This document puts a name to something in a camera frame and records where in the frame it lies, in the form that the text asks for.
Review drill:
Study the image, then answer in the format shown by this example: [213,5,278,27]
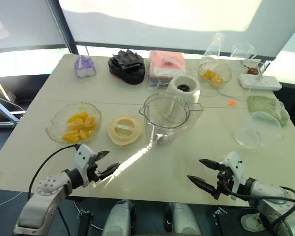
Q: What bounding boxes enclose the green cloth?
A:
[247,95,290,127]

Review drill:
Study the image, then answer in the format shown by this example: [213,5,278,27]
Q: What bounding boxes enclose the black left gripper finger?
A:
[99,162,121,180]
[96,150,111,162]

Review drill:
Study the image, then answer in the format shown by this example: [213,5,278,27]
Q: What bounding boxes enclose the round glass bowl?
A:
[198,61,232,98]

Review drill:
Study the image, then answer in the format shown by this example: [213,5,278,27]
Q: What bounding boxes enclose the purple and white bag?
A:
[74,55,97,78]

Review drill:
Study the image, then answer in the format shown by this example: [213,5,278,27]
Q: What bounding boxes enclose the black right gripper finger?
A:
[198,159,223,170]
[187,175,216,193]

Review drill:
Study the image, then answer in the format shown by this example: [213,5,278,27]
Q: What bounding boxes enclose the white rounded robot leg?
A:
[170,202,202,236]
[102,200,136,236]

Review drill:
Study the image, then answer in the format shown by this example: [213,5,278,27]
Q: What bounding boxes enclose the silver metal stand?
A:
[0,73,22,129]

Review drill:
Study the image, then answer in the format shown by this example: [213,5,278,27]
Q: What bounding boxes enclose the white power strip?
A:
[238,75,283,90]

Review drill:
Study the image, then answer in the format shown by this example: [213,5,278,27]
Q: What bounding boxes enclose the clear glass beaker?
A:
[230,43,258,65]

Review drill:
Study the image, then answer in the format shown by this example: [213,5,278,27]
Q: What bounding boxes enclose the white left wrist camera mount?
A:
[73,144,98,189]

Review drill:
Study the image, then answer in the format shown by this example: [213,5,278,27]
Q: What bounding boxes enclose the clear plastic measuring cup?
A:
[232,111,285,149]

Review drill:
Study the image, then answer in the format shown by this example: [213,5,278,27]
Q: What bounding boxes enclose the black table clamp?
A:
[212,207,231,236]
[77,209,94,236]

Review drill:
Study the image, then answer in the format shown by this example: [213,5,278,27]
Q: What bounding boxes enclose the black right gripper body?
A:
[211,162,234,200]

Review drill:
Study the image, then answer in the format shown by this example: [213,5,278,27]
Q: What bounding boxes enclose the white blender base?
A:
[167,75,202,104]

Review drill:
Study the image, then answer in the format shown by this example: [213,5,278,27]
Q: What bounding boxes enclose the clear blender jar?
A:
[139,92,204,146]

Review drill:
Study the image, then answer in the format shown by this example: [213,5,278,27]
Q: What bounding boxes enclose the glass conical flask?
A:
[201,32,226,65]

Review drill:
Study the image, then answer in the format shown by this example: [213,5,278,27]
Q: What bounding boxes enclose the heap of orange fruit pieces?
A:
[60,112,98,143]

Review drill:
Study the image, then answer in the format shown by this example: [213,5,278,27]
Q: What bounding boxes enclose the black glove on black pad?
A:
[107,49,146,86]

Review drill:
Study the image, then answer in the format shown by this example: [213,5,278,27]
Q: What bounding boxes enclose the cream blender lid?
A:
[106,115,142,146]

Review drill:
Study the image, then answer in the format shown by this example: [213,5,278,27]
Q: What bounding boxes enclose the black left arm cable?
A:
[28,144,81,200]

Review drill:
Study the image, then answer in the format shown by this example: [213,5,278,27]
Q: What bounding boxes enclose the wavy-rimmed glass bowl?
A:
[45,102,102,145]

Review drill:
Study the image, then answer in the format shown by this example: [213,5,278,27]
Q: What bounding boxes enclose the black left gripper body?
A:
[88,159,102,183]

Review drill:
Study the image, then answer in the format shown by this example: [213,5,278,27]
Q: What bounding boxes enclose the pink plastic-wrapped package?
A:
[148,50,187,89]

